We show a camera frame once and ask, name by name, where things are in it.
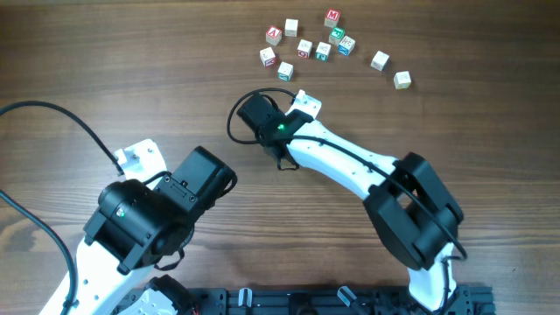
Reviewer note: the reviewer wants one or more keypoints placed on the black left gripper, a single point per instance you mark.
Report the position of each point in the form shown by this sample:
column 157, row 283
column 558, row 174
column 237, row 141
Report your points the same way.
column 173, row 256

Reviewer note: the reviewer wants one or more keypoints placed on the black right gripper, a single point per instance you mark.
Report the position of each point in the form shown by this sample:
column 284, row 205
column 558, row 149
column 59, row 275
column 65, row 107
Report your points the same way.
column 265, row 139

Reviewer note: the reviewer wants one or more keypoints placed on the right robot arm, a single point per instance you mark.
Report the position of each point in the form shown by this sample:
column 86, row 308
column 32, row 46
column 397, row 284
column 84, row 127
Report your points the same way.
column 413, row 213

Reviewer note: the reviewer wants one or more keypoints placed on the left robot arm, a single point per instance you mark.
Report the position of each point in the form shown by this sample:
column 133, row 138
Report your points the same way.
column 149, row 215

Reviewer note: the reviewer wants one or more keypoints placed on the green sided wooden block lower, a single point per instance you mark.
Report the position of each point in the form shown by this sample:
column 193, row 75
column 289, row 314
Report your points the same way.
column 285, row 71

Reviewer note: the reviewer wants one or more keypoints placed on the green sided wooden block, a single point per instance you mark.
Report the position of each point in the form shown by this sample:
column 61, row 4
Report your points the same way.
column 322, row 51
column 285, row 71

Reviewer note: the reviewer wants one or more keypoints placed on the red sided wooden block left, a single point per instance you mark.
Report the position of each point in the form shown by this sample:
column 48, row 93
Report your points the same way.
column 267, row 57

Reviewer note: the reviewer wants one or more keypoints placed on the red sided wooden block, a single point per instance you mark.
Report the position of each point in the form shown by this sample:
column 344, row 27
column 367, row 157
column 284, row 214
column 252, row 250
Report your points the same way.
column 267, row 57
column 304, row 49

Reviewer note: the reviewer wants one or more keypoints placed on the red sided wooden block centre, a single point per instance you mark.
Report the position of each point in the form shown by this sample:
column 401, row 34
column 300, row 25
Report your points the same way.
column 304, row 49

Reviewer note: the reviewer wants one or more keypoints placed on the green sided wooden block centre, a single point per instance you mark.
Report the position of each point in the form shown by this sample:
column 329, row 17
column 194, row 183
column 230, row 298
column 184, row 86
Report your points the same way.
column 322, row 51

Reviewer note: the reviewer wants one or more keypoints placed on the red letter A block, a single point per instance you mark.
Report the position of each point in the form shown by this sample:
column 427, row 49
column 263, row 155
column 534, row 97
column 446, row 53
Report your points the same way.
column 273, row 35

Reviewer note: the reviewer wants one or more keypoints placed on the plain wooden block top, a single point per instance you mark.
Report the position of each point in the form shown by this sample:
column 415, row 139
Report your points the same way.
column 291, row 27

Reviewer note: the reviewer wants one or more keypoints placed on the plain wooden block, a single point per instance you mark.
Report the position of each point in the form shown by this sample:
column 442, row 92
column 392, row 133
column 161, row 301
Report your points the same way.
column 379, row 61
column 291, row 27

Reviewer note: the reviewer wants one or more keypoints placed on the blue sided wooden block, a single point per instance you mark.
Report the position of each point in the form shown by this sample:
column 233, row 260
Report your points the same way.
column 346, row 45

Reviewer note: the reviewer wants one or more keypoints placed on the green top wooden block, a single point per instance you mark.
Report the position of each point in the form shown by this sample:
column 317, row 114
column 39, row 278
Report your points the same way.
column 336, row 35

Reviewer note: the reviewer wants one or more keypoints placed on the red letter M block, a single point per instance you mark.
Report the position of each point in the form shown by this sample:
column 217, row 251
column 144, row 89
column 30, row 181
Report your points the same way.
column 332, row 17

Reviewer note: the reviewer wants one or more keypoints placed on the plain wooden block upper right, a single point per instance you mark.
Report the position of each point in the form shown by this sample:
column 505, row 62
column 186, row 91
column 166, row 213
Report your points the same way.
column 379, row 61

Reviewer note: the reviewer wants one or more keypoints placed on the yellow engraved wooden block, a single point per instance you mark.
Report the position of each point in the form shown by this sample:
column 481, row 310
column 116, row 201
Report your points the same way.
column 402, row 80

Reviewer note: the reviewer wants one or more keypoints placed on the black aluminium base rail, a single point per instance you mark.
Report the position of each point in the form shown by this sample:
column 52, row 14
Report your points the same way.
column 391, row 300

